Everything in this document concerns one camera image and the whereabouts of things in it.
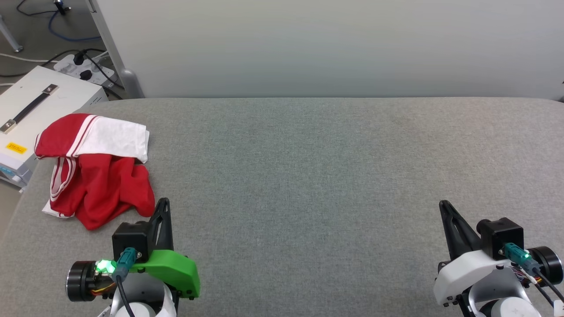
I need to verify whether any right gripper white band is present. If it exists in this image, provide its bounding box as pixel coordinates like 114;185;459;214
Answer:
433;200;564;307

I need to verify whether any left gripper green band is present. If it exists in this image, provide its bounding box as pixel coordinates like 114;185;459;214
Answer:
66;198;201;303

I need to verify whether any red and white t-shirt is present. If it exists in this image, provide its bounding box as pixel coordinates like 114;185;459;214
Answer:
34;113;156;231

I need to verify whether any white equipment case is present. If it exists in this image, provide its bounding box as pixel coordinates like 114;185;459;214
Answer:
0;65;110;188

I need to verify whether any white power strip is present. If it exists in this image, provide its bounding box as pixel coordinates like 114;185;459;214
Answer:
53;52;116;88

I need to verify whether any teal left camera connector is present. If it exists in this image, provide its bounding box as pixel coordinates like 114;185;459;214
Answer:
111;247;138;283

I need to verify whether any teal camera connector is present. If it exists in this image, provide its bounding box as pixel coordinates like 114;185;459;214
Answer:
111;247;138;283
503;243;542;273

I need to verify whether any teal right camera connector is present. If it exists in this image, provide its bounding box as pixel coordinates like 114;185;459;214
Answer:
503;243;542;273

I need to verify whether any black left camera cable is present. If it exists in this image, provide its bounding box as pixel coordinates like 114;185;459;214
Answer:
115;275;136;317

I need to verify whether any black camera cable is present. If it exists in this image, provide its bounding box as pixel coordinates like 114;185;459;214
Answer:
115;275;136;317
531;264;564;305

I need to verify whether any black right camera cable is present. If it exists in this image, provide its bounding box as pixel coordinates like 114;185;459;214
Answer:
531;264;564;305

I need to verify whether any black power strip cable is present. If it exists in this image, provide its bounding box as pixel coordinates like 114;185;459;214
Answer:
41;48;125;101

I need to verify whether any black strap case handle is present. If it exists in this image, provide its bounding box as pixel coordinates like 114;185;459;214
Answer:
0;84;59;134

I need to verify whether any white metal partition post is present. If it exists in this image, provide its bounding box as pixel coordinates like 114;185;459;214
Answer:
87;0;145;99

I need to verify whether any blue floor cable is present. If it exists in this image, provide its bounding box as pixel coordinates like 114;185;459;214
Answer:
47;11;103;44

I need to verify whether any white floor cable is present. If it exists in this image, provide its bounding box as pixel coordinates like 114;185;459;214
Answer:
0;52;54;63

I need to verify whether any black floor cable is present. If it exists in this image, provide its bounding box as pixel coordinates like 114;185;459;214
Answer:
16;0;56;17

